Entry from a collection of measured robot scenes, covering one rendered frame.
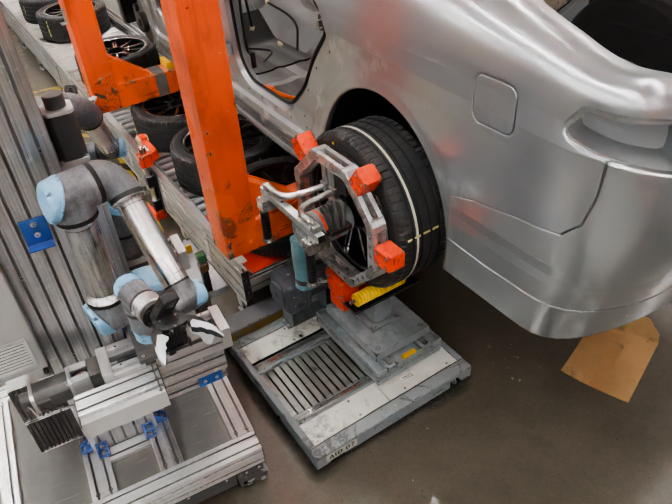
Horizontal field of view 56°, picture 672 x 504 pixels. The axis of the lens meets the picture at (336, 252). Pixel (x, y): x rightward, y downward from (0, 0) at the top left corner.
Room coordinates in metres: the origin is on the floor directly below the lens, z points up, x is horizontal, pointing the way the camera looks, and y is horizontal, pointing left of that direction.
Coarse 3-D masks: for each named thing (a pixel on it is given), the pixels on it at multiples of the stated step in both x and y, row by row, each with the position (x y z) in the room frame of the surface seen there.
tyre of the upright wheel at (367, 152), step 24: (360, 120) 2.23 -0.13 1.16; (384, 120) 2.18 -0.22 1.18; (336, 144) 2.11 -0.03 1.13; (360, 144) 2.02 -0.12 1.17; (384, 144) 2.02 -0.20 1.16; (408, 144) 2.03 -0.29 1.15; (384, 168) 1.92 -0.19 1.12; (408, 168) 1.94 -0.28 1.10; (384, 192) 1.86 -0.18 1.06; (432, 192) 1.91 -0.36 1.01; (408, 216) 1.83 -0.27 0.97; (432, 216) 1.86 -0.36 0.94; (408, 240) 1.79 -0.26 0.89; (432, 240) 1.85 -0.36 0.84; (408, 264) 1.80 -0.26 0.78; (432, 264) 1.94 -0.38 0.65
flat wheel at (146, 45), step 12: (120, 36) 5.48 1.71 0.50; (132, 36) 5.45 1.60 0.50; (144, 36) 5.43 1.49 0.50; (108, 48) 5.26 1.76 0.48; (120, 48) 5.27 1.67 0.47; (132, 48) 5.27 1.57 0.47; (144, 48) 5.13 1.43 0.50; (156, 48) 5.22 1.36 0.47; (132, 60) 4.94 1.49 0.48; (144, 60) 5.02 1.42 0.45; (156, 60) 5.15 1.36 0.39; (84, 84) 5.01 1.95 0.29
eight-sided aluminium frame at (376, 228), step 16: (304, 160) 2.16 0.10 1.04; (320, 160) 2.06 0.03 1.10; (336, 160) 2.04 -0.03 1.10; (304, 176) 2.22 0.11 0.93; (352, 192) 1.88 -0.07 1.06; (368, 208) 1.87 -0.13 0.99; (368, 224) 1.80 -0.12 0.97; (384, 224) 1.81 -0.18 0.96; (368, 240) 1.80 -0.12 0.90; (384, 240) 1.81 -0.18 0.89; (320, 256) 2.11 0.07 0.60; (336, 256) 2.08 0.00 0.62; (368, 256) 1.81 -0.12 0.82; (336, 272) 2.01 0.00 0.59; (352, 272) 1.98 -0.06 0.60; (368, 272) 1.81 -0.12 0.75; (384, 272) 1.81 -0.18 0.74
